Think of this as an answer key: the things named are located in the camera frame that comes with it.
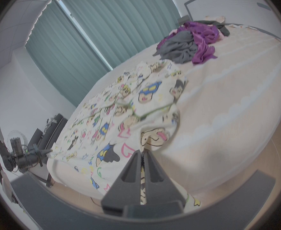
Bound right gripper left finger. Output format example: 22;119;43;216
101;150;143;217

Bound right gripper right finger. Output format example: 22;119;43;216
143;150;187;210

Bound white printed pyjama garment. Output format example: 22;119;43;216
47;59;201;211

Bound pile of clothes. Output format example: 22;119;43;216
152;15;231;65

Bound blue-green curtain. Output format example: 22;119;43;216
58;0;181;70
25;0;113;108

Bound bed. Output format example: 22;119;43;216
28;21;281;196

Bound white grey-framed wardrobe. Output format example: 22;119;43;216
185;0;278;31

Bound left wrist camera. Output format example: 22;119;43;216
10;138;24;154

